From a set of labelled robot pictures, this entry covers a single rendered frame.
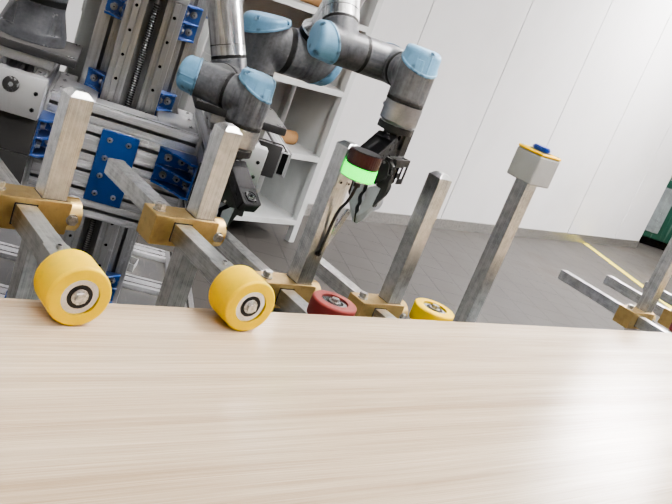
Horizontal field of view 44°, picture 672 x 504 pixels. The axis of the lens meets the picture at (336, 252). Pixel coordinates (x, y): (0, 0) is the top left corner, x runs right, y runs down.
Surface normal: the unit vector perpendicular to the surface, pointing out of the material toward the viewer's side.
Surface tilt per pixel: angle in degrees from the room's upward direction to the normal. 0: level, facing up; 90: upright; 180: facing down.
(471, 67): 90
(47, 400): 0
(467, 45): 90
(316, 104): 90
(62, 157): 90
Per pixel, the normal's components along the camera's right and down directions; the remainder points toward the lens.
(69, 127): 0.56, 0.44
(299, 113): -0.69, -0.04
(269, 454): 0.35, -0.89
